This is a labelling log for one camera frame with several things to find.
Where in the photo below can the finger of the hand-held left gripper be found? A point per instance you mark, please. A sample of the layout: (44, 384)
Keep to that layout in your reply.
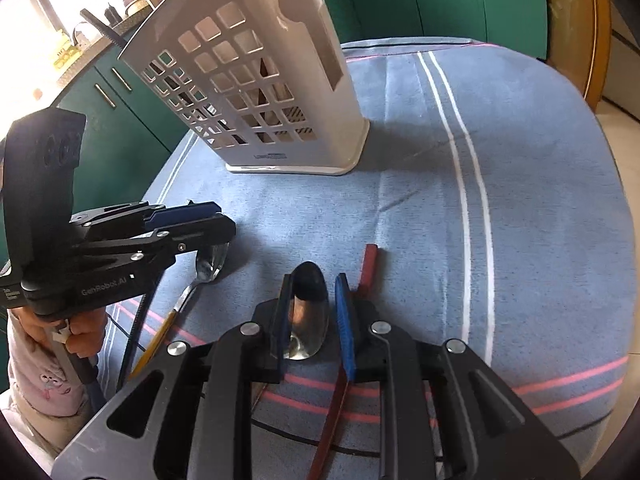
(200, 235)
(175, 212)

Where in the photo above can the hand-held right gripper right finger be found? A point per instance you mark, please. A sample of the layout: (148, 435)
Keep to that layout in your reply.
(345, 325)

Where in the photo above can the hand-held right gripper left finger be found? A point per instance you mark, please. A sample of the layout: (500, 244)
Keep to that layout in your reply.
(280, 320)

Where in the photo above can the metal spoon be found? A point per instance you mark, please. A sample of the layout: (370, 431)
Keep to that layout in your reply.
(310, 285)
(212, 265)

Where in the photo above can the dark red chopstick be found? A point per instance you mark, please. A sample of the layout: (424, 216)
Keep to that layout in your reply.
(369, 265)

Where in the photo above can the black chopstick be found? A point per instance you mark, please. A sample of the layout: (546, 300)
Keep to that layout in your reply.
(100, 25)
(132, 345)

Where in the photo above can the white plastic utensil holder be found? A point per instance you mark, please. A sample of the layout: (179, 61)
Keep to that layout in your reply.
(330, 85)

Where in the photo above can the person's left hand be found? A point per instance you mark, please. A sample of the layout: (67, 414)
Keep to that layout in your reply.
(82, 335)

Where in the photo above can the blue striped cloth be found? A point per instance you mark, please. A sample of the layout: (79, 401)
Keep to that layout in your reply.
(425, 210)

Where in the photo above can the grey kitchen countertop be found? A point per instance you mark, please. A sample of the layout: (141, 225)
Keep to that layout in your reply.
(95, 60)

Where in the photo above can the yellow bottle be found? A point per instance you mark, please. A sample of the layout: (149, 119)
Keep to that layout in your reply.
(65, 50)

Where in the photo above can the metal faucet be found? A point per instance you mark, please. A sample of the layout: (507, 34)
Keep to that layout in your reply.
(82, 32)

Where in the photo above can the person's pink printed clothing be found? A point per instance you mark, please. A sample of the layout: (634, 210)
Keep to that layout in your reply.
(45, 380)

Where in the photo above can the dark bottle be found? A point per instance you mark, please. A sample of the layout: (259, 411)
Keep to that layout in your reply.
(131, 4)
(110, 12)

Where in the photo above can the green lower cabinets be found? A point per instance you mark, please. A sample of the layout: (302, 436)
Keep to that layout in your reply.
(450, 0)

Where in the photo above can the wooden framed glass door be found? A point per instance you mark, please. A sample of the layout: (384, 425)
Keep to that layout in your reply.
(575, 25)

